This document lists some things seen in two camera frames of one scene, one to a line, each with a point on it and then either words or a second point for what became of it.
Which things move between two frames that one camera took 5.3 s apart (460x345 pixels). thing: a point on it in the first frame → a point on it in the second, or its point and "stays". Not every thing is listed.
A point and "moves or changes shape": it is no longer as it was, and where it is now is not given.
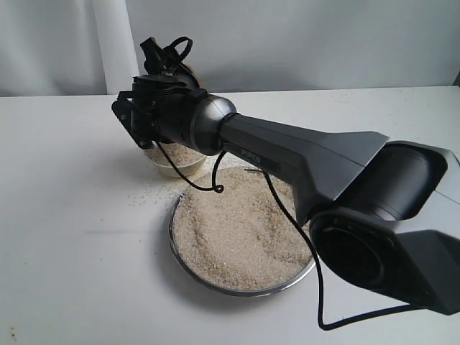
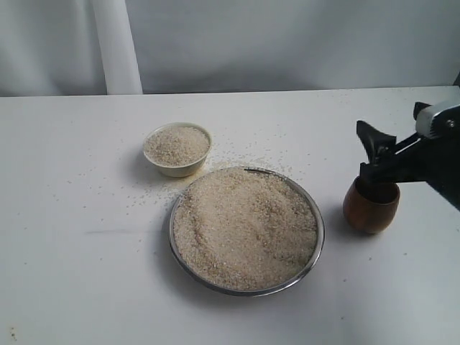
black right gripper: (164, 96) → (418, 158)
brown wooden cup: (191, 68) moves or changes shape
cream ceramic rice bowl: (187, 161) stays
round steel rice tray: (238, 241) stays
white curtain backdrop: (66, 47) stays
